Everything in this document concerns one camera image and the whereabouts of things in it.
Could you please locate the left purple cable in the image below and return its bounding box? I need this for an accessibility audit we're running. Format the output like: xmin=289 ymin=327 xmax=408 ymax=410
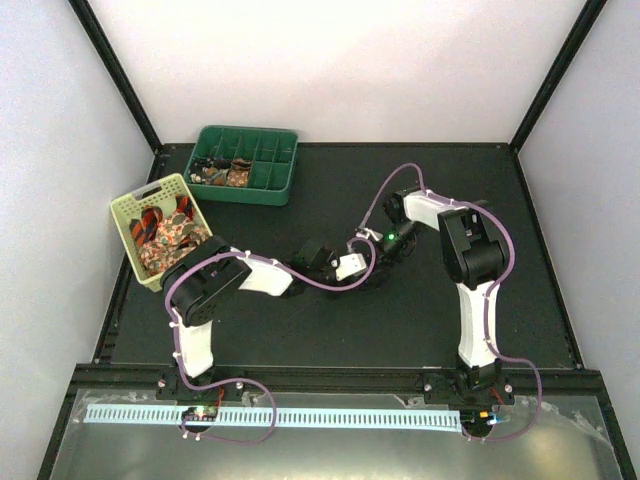
xmin=163 ymin=237 xmax=377 ymax=444

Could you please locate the brown patterned rolled tie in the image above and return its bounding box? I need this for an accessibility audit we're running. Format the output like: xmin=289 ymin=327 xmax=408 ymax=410
xmin=226 ymin=158 xmax=253 ymax=188

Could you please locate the green floral patterned tie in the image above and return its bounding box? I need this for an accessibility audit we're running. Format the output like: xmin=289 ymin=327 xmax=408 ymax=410
xmin=137 ymin=211 xmax=211 ymax=275

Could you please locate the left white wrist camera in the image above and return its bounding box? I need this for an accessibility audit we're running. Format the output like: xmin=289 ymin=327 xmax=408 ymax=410
xmin=335 ymin=253 xmax=368 ymax=281

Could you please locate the green compartment tray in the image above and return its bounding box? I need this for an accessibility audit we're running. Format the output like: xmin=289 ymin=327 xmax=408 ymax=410
xmin=183 ymin=125 xmax=298 ymax=207

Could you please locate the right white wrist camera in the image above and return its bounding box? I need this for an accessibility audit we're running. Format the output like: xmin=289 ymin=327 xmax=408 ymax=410
xmin=355 ymin=226 xmax=383 ymax=243

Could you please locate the black aluminium front rail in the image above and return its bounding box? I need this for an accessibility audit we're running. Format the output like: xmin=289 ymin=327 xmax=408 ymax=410
xmin=74 ymin=363 xmax=604 ymax=401

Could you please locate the pale green perforated basket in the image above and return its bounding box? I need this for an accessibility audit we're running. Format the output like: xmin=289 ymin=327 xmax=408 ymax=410
xmin=110 ymin=174 xmax=213 ymax=292

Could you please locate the black frame post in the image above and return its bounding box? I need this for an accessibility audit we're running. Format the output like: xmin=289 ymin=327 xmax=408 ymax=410
xmin=68 ymin=0 xmax=163 ymax=154
xmin=509 ymin=0 xmax=608 ymax=153

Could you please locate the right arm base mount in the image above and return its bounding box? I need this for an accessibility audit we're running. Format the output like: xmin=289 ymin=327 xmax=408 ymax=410
xmin=421 ymin=369 xmax=515 ymax=440

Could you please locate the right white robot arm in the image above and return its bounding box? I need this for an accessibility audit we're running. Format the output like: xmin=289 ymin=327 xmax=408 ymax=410
xmin=373 ymin=187 xmax=511 ymax=403

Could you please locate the white slotted cable duct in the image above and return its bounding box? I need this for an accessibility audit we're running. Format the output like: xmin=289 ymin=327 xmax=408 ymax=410
xmin=83 ymin=404 xmax=462 ymax=433

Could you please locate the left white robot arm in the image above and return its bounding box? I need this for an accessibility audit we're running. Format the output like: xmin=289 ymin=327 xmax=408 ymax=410
xmin=160 ymin=235 xmax=377 ymax=399

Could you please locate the right black frame post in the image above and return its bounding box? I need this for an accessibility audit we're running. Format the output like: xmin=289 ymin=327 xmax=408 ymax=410
xmin=509 ymin=0 xmax=608 ymax=153

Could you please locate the orange black striped tie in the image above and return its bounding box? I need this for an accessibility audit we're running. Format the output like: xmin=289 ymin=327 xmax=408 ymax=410
xmin=129 ymin=194 xmax=194 ymax=247

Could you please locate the black necktie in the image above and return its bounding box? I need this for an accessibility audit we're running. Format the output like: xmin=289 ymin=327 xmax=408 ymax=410
xmin=356 ymin=269 xmax=392 ymax=292

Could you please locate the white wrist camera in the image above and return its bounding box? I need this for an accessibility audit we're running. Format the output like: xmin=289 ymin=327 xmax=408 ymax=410
xmin=335 ymin=253 xmax=368 ymax=281
xmin=355 ymin=226 xmax=383 ymax=243

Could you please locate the dark patterned rolled tie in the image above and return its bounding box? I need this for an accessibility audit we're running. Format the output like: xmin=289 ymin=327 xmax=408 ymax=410
xmin=188 ymin=157 xmax=231 ymax=186

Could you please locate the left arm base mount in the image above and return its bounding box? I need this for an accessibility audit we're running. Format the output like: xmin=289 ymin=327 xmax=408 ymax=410
xmin=156 ymin=367 xmax=244 ymax=434

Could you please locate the left black frame post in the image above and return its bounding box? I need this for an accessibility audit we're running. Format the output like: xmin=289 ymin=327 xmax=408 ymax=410
xmin=68 ymin=0 xmax=163 ymax=154

